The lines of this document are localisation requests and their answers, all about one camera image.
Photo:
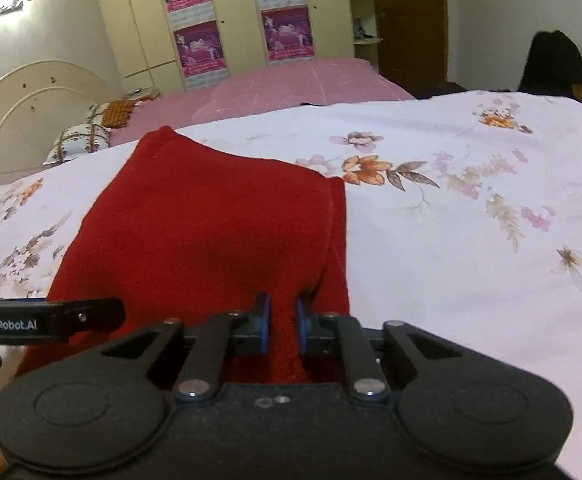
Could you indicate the black bag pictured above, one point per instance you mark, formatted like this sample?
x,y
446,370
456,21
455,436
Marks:
x,y
553,65

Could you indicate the pink bed sheet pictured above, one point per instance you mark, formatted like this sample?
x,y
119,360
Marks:
x,y
271,90

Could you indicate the cream arched headboard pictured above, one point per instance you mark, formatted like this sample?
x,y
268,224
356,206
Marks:
x,y
21,125

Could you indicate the cream wardrobe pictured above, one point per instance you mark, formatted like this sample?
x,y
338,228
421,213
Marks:
x,y
241,35

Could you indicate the brown wooden door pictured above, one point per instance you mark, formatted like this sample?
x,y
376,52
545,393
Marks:
x,y
411,25

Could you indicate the white floral blanket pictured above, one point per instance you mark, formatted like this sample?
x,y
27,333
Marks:
x,y
471,285

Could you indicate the cream open shelf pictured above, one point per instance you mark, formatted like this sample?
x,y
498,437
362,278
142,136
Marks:
x,y
363,10

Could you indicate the wall hook rack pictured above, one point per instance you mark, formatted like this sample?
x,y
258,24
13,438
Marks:
x,y
16,4

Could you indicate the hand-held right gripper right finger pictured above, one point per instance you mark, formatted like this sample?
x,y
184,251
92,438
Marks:
x,y
301,325

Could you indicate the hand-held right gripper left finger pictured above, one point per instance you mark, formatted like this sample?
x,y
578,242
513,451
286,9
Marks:
x,y
266,325

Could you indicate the orange patterned pillow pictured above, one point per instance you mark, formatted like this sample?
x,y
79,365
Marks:
x,y
118,112

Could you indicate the red knit sweater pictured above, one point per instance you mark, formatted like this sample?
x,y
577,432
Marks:
x,y
196,235

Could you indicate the white brown patterned pillow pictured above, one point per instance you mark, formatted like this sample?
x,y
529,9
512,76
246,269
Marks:
x,y
78,142

